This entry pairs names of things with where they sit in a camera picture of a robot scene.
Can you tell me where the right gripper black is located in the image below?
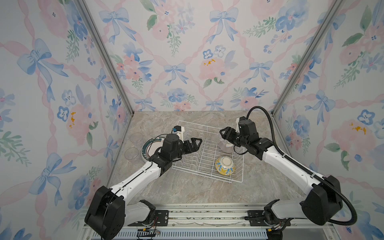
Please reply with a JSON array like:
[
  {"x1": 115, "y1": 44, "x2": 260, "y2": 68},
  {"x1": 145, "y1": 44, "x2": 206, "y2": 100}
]
[{"x1": 219, "y1": 127, "x2": 249, "y2": 150}]

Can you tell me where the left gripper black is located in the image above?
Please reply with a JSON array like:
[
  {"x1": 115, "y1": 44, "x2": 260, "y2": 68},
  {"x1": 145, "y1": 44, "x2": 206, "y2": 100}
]
[{"x1": 170, "y1": 138, "x2": 202, "y2": 163}]

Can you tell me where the white wire dish rack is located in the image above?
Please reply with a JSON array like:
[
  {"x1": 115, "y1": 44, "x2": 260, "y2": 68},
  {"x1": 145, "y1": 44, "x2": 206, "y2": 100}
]
[{"x1": 173, "y1": 121, "x2": 244, "y2": 183}]

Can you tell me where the yellow blue patterned bowl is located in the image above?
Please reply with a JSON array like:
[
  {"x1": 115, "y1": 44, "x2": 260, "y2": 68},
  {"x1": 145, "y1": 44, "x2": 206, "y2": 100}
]
[{"x1": 215, "y1": 157, "x2": 236, "y2": 176}]

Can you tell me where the clear glass front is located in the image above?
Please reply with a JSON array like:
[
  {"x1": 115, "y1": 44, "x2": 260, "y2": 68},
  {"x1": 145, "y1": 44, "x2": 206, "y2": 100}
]
[{"x1": 129, "y1": 132, "x2": 144, "y2": 144}]

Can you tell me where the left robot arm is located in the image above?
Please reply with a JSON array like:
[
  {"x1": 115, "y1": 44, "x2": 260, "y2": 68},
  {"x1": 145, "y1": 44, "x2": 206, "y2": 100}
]
[{"x1": 85, "y1": 134, "x2": 203, "y2": 240}]

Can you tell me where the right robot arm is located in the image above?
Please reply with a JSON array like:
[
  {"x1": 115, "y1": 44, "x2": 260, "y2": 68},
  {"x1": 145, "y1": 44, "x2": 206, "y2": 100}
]
[{"x1": 220, "y1": 117, "x2": 343, "y2": 226}]

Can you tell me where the left corner aluminium profile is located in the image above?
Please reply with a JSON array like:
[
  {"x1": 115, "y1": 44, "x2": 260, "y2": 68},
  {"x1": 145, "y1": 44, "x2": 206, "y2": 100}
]
[{"x1": 74, "y1": 0, "x2": 134, "y2": 117}]

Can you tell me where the corner aluminium profile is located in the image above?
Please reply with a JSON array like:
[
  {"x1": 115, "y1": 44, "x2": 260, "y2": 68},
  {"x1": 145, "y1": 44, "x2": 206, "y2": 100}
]
[
  {"x1": 74, "y1": 0, "x2": 134, "y2": 117},
  {"x1": 271, "y1": 0, "x2": 345, "y2": 118}
]

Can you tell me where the right corner aluminium profile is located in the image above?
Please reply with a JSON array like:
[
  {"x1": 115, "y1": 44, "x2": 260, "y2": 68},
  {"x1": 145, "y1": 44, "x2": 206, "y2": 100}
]
[{"x1": 271, "y1": 0, "x2": 345, "y2": 118}]

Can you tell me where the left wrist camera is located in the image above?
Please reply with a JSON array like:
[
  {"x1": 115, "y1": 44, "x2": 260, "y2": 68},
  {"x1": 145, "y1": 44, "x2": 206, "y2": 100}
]
[{"x1": 172, "y1": 126, "x2": 185, "y2": 142}]

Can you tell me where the thin black left cable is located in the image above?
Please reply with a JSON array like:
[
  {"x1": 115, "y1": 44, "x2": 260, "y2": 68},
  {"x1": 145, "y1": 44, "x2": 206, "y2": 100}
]
[{"x1": 146, "y1": 133, "x2": 169, "y2": 148}]

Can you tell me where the black corrugated cable conduit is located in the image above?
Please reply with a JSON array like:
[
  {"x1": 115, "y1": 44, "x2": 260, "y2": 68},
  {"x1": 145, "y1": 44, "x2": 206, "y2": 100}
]
[{"x1": 246, "y1": 105, "x2": 358, "y2": 226}]

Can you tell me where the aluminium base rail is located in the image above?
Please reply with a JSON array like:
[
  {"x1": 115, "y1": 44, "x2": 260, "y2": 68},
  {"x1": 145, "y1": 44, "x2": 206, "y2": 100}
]
[{"x1": 115, "y1": 204, "x2": 340, "y2": 240}]

